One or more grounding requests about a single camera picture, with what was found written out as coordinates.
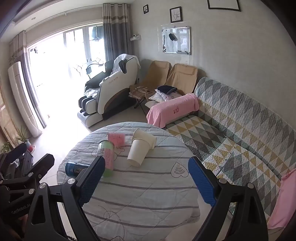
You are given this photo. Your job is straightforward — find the cardboard pieces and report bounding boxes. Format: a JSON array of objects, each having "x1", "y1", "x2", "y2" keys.
[{"x1": 129, "y1": 84, "x2": 156, "y2": 99}]

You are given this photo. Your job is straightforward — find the large black picture frame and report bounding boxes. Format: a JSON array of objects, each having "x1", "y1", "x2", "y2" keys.
[{"x1": 207, "y1": 0, "x2": 241, "y2": 12}]

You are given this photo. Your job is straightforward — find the dark folded cloth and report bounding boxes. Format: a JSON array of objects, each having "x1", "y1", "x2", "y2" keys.
[{"x1": 157, "y1": 85, "x2": 177, "y2": 95}]

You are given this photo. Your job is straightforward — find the sofa with triangle patterned cover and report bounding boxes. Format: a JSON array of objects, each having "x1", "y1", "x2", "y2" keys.
[{"x1": 162, "y1": 76, "x2": 296, "y2": 224}]

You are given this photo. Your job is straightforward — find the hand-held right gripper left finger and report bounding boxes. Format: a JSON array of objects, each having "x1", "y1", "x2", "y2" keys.
[{"x1": 23, "y1": 156, "x2": 106, "y2": 241}]

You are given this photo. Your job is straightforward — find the white standing air conditioner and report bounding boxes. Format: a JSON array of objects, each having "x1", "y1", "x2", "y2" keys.
[{"x1": 8, "y1": 61, "x2": 43, "y2": 138}]

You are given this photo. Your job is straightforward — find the pink towel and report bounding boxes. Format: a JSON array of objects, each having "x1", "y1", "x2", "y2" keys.
[{"x1": 146, "y1": 93, "x2": 199, "y2": 128}]

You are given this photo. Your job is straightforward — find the wooden cabinet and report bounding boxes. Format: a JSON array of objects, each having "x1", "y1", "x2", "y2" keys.
[{"x1": 0, "y1": 90, "x2": 18, "y2": 142}]

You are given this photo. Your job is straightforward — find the beige recliner chair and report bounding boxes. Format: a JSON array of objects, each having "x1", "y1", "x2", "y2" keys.
[
  {"x1": 144, "y1": 63, "x2": 199, "y2": 109},
  {"x1": 139, "y1": 60, "x2": 173, "y2": 93}
]

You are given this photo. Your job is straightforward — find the green potted plant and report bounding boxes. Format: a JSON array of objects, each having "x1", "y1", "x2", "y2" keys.
[
  {"x1": 16, "y1": 126, "x2": 36, "y2": 153},
  {"x1": 1, "y1": 141, "x2": 12, "y2": 154}
]

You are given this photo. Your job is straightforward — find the medium black picture frame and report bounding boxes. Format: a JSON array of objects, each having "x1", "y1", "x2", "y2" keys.
[{"x1": 169, "y1": 6, "x2": 182, "y2": 23}]

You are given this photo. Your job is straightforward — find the pink sponge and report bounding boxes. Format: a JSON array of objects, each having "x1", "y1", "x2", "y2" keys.
[{"x1": 108, "y1": 133, "x2": 126, "y2": 147}]

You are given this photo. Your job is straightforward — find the white paper cup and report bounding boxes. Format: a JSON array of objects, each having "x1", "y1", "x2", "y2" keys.
[
  {"x1": 127, "y1": 138, "x2": 149, "y2": 168},
  {"x1": 132, "y1": 128, "x2": 157, "y2": 150}
]

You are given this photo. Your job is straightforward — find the green bottle with pink label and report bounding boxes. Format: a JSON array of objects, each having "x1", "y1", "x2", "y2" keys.
[{"x1": 98, "y1": 140, "x2": 115, "y2": 178}]

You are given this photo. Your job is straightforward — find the whiteboard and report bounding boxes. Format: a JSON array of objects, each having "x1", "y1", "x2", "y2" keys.
[{"x1": 161, "y1": 26, "x2": 191, "y2": 55}]

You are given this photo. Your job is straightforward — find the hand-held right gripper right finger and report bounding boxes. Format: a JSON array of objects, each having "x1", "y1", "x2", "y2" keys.
[{"x1": 188, "y1": 156, "x2": 269, "y2": 241}]

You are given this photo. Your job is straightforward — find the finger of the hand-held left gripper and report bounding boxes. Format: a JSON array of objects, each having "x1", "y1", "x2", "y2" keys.
[
  {"x1": 0, "y1": 142, "x2": 34, "y2": 180},
  {"x1": 0, "y1": 154, "x2": 55, "y2": 204}
]

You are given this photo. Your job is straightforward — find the white towel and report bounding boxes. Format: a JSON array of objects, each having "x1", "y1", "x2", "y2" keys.
[{"x1": 113, "y1": 54, "x2": 141, "y2": 73}]

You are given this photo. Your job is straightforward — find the grey striped curtain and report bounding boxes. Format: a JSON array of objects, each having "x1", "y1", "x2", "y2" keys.
[
  {"x1": 9, "y1": 31, "x2": 47, "y2": 129},
  {"x1": 102, "y1": 3, "x2": 135, "y2": 63}
]

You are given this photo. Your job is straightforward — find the folding stool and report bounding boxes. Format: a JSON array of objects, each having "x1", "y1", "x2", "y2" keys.
[{"x1": 128, "y1": 93, "x2": 156, "y2": 109}]

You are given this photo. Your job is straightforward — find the round table striped cloth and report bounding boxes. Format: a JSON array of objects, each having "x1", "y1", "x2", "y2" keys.
[{"x1": 57, "y1": 122, "x2": 202, "y2": 241}]

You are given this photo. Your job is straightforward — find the pink cloth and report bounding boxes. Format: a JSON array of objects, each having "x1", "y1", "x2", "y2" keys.
[{"x1": 267, "y1": 168, "x2": 296, "y2": 230}]

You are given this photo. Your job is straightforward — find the white massage chair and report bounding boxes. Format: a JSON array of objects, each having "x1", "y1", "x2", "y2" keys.
[{"x1": 77, "y1": 56, "x2": 139, "y2": 128}]

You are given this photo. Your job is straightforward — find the blue can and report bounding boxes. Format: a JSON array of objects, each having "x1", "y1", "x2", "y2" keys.
[{"x1": 65, "y1": 161, "x2": 90, "y2": 178}]

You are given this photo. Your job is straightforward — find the black metal stand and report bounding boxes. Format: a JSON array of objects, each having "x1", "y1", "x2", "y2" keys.
[{"x1": 86, "y1": 58, "x2": 105, "y2": 80}]

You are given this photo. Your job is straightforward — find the floral pillow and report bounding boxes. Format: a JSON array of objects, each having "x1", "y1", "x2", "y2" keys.
[{"x1": 149, "y1": 90, "x2": 183, "y2": 103}]

